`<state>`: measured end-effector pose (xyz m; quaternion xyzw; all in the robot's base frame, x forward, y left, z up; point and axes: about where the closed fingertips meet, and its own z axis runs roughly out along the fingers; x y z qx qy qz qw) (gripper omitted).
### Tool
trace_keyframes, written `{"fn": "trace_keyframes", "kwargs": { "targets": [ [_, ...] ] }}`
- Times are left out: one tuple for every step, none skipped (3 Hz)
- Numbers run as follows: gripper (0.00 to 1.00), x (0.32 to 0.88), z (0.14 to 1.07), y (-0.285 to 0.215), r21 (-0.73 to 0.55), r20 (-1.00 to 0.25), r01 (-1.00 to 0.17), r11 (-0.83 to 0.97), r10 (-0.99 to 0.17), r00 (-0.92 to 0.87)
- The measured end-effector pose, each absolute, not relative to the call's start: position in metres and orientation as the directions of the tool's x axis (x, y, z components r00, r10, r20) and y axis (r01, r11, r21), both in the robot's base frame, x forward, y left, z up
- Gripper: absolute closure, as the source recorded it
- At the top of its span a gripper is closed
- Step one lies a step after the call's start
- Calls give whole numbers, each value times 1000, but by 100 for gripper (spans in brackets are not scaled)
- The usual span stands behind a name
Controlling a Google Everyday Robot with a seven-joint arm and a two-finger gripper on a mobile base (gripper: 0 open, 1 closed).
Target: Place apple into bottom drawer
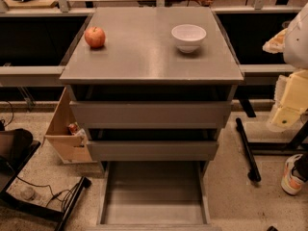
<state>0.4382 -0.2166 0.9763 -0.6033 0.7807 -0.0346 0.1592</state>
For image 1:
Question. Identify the grey middle drawer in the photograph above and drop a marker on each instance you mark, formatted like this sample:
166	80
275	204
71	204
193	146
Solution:
153	150

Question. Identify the grey open bottom drawer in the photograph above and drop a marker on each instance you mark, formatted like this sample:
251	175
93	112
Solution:
153	196

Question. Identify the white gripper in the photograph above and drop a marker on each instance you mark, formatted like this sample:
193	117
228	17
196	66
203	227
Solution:
296	42

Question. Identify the grey drawer cabinet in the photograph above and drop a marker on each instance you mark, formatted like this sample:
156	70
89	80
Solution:
140	62

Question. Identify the white ceramic bowl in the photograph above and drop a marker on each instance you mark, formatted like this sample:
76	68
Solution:
187	37

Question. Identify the cardboard box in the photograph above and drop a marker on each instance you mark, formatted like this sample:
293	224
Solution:
72	149

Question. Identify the clear plastic bottle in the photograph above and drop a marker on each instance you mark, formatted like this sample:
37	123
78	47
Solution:
29	194

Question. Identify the red apple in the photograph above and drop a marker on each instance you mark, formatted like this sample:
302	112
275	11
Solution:
95	37

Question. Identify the grey top drawer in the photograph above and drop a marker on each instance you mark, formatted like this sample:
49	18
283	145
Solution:
151	115

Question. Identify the black table leg frame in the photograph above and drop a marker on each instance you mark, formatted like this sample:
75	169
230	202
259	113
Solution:
296	145

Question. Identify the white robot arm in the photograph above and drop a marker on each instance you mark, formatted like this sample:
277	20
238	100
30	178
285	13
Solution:
295	51

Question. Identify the red snack packet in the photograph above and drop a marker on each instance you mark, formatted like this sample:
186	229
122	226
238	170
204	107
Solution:
73	128

